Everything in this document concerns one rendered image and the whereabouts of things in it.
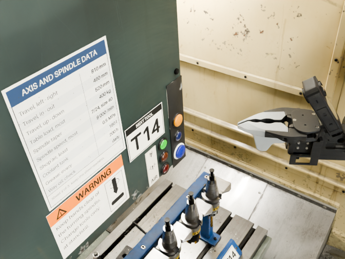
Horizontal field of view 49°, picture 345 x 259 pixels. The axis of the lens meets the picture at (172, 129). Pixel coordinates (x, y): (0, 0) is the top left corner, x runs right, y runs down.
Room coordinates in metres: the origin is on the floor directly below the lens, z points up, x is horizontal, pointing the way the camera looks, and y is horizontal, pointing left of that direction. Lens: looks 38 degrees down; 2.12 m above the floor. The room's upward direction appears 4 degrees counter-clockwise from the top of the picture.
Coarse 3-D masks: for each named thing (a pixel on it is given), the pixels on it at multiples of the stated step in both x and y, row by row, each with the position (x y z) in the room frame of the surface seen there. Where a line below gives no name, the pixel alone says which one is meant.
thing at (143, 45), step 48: (0, 0) 0.38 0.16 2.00; (48, 0) 0.42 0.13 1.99; (96, 0) 0.48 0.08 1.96; (144, 0) 0.54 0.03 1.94; (0, 48) 0.37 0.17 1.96; (48, 48) 0.41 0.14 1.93; (144, 48) 0.54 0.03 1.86; (0, 96) 0.35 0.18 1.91; (144, 96) 0.53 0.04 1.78; (0, 144) 0.34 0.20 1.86; (0, 192) 0.32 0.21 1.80; (0, 240) 0.30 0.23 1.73; (48, 240) 0.34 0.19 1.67
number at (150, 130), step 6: (150, 120) 0.53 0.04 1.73; (156, 120) 0.54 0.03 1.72; (144, 126) 0.52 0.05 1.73; (150, 126) 0.53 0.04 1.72; (156, 126) 0.54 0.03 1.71; (144, 132) 0.51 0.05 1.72; (150, 132) 0.53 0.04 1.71; (156, 132) 0.54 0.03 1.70; (144, 138) 0.51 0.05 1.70; (150, 138) 0.53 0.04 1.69; (144, 144) 0.51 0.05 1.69
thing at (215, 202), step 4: (204, 188) 0.83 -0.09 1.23; (204, 192) 0.81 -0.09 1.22; (220, 192) 0.80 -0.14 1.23; (204, 196) 0.79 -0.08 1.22; (220, 196) 0.80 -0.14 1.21; (204, 200) 0.78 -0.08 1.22; (208, 200) 0.77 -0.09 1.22; (212, 200) 0.77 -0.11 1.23; (216, 200) 0.77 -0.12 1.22; (212, 204) 0.77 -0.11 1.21; (216, 204) 0.77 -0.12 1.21
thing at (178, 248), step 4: (176, 236) 0.65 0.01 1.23; (160, 240) 0.64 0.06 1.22; (180, 240) 0.64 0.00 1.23; (160, 244) 0.63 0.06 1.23; (180, 244) 0.63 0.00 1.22; (160, 248) 0.62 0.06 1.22; (176, 248) 0.62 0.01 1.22; (180, 248) 0.62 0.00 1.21; (164, 252) 0.60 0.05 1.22; (168, 252) 0.60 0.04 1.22; (172, 252) 0.60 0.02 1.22; (176, 252) 0.62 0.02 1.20; (172, 256) 0.60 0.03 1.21
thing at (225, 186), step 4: (216, 176) 0.88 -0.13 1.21; (220, 180) 0.86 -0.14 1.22; (224, 180) 0.86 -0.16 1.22; (220, 184) 0.84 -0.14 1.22; (224, 184) 0.84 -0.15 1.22; (228, 184) 0.84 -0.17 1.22; (220, 188) 0.83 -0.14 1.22; (224, 188) 0.83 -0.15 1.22; (228, 188) 0.83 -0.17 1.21; (224, 192) 0.81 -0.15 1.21
